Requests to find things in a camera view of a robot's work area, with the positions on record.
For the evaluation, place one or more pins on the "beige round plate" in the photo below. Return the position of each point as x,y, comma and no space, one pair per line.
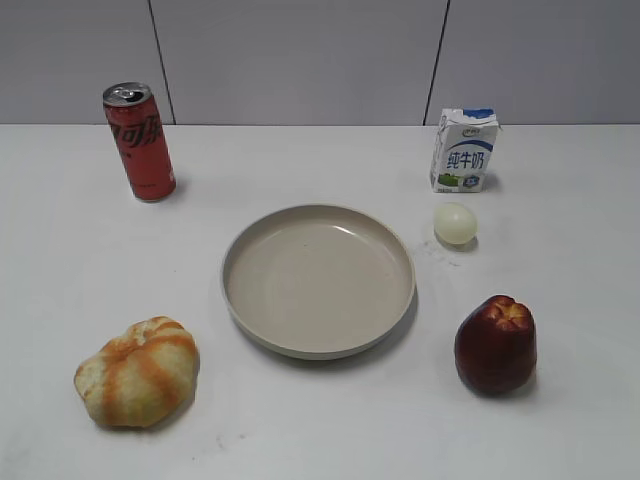
319,282

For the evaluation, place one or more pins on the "dark red apple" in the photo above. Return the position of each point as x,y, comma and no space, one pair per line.
495,347

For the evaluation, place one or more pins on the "striped croissant bread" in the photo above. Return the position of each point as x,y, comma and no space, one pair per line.
141,377

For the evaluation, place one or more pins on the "red cola can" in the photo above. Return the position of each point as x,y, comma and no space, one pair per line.
132,114

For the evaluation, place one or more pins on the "white blue milk carton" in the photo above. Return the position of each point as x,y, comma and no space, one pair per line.
463,147

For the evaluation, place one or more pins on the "white egg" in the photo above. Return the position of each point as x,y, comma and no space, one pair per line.
454,223

